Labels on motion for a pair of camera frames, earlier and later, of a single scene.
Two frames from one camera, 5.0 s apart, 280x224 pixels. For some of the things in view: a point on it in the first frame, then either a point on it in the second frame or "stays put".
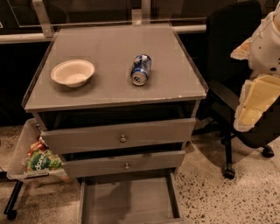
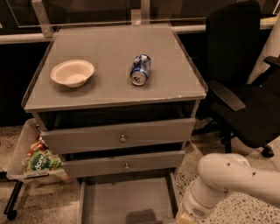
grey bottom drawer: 146,199 stays put
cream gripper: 266,51 → 194,206
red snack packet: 39,144 stays put
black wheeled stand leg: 10,212 stays put
